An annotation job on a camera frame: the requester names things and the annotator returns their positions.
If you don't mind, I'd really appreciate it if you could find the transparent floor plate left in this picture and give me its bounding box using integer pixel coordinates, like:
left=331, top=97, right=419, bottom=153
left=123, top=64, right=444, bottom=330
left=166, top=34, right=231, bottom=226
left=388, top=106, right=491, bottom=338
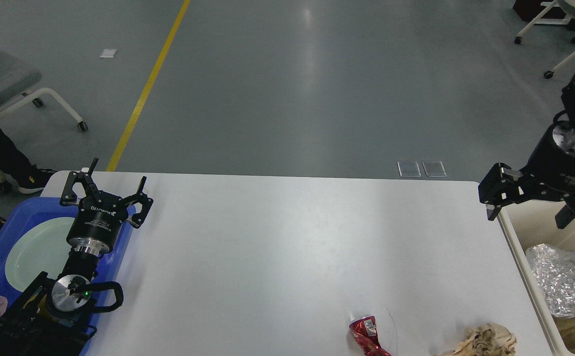
left=397, top=161, right=422, bottom=178

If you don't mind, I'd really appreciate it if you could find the beige plastic bin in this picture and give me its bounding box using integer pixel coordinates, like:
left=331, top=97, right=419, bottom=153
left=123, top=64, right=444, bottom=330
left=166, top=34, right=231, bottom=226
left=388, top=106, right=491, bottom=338
left=496, top=200, right=575, bottom=356

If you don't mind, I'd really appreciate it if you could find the blue plastic tray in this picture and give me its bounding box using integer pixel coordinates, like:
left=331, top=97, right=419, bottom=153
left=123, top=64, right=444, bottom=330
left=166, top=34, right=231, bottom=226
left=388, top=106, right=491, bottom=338
left=0, top=197, right=133, bottom=356

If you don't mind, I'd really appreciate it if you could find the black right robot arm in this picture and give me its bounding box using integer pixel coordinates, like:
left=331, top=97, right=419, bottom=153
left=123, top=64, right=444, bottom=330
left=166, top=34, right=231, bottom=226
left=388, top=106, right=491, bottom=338
left=479, top=73, right=575, bottom=228

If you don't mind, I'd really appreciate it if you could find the grey office chair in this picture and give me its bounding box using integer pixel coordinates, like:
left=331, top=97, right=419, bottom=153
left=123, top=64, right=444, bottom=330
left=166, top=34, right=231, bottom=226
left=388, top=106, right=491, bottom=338
left=0, top=47, right=89, bottom=193

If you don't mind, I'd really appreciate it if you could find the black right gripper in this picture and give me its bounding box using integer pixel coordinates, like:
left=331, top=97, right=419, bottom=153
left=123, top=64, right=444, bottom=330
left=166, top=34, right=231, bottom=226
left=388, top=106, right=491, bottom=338
left=479, top=124, right=575, bottom=228

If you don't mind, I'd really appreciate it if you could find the light green plate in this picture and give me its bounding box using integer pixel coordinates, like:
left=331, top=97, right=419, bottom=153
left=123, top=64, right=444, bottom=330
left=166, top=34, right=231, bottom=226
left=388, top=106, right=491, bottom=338
left=5, top=217, right=75, bottom=292

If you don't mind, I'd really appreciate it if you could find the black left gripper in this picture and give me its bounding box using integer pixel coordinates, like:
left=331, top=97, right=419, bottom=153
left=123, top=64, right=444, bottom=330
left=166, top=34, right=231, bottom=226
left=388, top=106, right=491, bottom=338
left=60, top=158, right=154, bottom=255

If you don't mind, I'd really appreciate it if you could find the transparent floor plate right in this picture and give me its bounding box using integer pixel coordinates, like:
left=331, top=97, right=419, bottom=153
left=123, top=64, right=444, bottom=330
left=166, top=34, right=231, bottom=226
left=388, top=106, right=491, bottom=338
left=421, top=161, right=448, bottom=178

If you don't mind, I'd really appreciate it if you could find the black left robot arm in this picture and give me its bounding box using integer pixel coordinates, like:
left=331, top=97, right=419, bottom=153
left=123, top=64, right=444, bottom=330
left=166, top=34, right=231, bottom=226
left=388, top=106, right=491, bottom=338
left=0, top=159, right=153, bottom=356

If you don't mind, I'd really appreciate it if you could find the transparent floor plate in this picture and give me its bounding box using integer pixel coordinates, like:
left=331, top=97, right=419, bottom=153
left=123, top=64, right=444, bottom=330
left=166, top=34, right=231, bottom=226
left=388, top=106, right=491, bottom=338
left=421, top=161, right=448, bottom=178
left=397, top=161, right=422, bottom=178

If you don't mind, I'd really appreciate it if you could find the white chair base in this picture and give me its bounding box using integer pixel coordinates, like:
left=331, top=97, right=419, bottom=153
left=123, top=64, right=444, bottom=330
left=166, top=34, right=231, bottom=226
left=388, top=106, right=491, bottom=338
left=514, top=0, right=575, bottom=79

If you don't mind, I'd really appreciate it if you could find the aluminium foil sheet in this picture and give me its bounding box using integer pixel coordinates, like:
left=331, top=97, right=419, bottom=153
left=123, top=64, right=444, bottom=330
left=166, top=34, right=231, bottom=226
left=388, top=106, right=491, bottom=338
left=525, top=244, right=575, bottom=318

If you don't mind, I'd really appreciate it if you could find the brown paper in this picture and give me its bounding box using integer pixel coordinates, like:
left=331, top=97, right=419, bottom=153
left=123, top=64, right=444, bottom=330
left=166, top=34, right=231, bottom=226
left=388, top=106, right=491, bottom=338
left=441, top=322, right=517, bottom=356

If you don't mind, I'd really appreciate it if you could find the crushed red can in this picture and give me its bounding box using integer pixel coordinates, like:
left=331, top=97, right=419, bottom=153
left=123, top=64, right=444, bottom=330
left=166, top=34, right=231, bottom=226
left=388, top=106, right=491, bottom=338
left=349, top=315, right=392, bottom=356

